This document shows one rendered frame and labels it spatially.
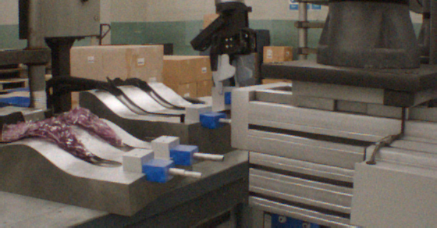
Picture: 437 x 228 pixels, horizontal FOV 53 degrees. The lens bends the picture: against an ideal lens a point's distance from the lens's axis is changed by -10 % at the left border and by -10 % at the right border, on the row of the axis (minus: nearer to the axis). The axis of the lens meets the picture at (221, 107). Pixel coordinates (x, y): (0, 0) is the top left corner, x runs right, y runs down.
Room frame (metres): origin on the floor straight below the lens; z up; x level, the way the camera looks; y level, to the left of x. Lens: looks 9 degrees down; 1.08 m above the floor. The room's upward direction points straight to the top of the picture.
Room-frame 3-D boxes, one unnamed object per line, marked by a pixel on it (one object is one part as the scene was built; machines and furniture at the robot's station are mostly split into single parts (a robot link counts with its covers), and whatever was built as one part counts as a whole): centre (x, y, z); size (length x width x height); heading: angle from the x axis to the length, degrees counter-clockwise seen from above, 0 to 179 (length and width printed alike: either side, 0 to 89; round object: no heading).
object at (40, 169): (0.88, 0.34, 0.86); 0.50 x 0.26 x 0.11; 71
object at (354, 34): (0.65, -0.21, 1.09); 0.15 x 0.15 x 0.10
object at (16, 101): (4.59, 2.13, 0.32); 0.60 x 0.41 x 0.22; 59
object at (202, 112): (1.02, 0.01, 0.89); 0.13 x 0.05 x 0.05; 54
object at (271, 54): (7.90, -1.11, 0.42); 0.86 x 0.33 x 0.83; 53
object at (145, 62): (5.41, 1.30, 0.47); 1.22 x 0.80 x 0.94; 57
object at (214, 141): (1.22, 0.20, 0.87); 0.50 x 0.26 x 0.14; 54
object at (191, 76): (6.30, 0.83, 0.37); 1.20 x 0.82 x 0.74; 61
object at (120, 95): (1.21, 0.19, 0.92); 0.35 x 0.16 x 0.09; 54
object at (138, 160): (0.75, 0.09, 0.86); 0.13 x 0.05 x 0.05; 71
